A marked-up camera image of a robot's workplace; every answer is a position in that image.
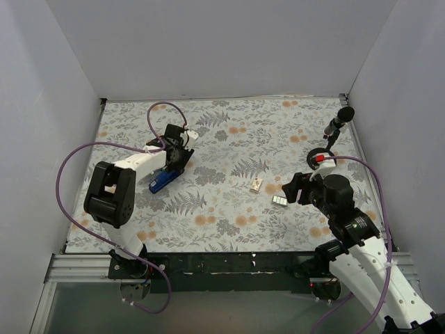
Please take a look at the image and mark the blue black stapler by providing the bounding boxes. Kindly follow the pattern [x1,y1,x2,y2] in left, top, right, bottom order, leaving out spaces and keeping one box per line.
[149,168,185,193]

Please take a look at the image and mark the white staple box tray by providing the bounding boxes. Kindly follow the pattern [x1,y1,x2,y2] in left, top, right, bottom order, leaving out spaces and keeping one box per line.
[272,196,288,207]

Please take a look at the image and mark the white staple box sleeve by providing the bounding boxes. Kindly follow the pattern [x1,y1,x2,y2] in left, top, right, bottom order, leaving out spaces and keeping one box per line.
[250,177,263,193]

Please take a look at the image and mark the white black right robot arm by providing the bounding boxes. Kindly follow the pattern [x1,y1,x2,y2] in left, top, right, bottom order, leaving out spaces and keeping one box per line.
[282,173,444,333]

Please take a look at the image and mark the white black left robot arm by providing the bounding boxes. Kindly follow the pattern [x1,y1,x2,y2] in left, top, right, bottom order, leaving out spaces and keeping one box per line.
[83,124,199,278]

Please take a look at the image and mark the black microphone on stand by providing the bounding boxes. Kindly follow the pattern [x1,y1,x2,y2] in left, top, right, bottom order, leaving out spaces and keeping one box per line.
[306,106,355,170]

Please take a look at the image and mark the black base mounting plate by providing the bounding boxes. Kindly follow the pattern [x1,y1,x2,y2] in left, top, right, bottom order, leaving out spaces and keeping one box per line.
[108,251,341,299]

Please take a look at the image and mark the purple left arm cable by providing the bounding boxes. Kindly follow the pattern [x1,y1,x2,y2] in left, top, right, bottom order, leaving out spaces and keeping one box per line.
[57,101,191,314]

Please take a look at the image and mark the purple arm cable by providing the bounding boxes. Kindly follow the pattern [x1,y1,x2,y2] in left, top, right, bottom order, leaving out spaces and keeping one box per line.
[311,154,393,334]
[57,101,191,314]

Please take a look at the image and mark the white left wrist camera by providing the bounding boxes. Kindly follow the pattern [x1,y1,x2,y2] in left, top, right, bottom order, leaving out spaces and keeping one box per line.
[184,129,199,150]

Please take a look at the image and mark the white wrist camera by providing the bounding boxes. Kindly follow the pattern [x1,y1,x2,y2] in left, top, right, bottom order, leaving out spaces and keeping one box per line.
[309,153,337,181]
[184,129,199,150]

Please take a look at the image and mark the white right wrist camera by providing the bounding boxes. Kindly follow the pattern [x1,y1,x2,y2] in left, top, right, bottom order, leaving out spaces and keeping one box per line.
[309,153,337,181]

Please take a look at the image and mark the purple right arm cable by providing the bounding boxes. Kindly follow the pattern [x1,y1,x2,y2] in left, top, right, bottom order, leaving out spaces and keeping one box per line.
[311,154,393,334]

